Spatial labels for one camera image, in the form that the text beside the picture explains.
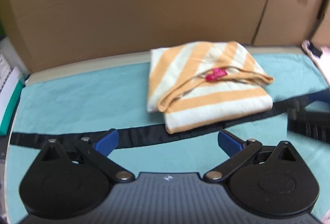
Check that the orange white striped shirt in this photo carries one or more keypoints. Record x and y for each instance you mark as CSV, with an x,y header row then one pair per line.
x,y
201,83

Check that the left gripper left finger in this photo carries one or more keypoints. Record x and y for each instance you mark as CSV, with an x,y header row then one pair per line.
x,y
94,153

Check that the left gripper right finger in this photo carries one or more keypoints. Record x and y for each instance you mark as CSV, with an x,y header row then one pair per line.
x,y
240,153

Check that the teal cloth mat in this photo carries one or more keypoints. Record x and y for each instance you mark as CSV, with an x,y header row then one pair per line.
x,y
116,98

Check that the large brown cardboard box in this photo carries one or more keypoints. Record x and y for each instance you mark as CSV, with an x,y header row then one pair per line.
x,y
52,33

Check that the small black box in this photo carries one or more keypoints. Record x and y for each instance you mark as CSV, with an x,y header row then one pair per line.
x,y
314,50

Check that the white perforated basket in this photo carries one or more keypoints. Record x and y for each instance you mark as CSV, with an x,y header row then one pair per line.
x,y
5,70

